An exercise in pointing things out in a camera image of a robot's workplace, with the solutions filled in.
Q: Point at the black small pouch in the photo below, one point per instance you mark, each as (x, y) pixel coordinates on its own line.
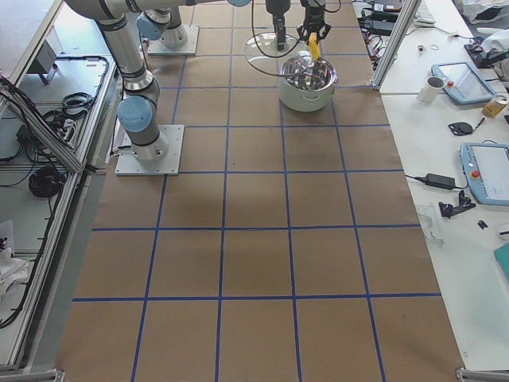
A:
(460, 128)

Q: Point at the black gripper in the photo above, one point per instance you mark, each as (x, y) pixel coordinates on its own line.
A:
(313, 13)
(276, 6)

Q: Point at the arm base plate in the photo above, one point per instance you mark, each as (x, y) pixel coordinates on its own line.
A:
(175, 42)
(160, 158)

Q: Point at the yellow drink can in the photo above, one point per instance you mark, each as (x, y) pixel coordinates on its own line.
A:
(495, 106)

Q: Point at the aluminium frame post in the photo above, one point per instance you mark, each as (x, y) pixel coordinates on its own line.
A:
(401, 26)

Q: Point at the glass pot lid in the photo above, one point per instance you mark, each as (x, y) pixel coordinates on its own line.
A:
(266, 54)

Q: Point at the black power adapter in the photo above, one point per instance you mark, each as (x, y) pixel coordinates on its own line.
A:
(440, 181)

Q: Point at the yellow corn cob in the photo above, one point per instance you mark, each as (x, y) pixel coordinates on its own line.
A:
(314, 48)

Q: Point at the mint green cooking pot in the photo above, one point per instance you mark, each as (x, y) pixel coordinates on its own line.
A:
(309, 90)

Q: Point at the blue teach pendant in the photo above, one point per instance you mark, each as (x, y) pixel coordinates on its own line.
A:
(468, 85)
(486, 168)

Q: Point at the white mug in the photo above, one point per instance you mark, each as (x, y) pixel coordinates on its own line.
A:
(432, 87)

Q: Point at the brown paper table cover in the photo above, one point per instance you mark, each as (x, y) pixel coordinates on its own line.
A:
(286, 249)

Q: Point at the far blue teach pendant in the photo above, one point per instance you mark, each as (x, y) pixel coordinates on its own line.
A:
(468, 85)

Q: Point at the near blue teach pendant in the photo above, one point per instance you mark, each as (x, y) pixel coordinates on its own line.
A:
(486, 168)

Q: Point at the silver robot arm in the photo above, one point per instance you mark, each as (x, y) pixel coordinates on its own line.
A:
(137, 112)
(153, 23)

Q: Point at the white crumpled cloth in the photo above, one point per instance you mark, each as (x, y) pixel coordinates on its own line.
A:
(13, 269)

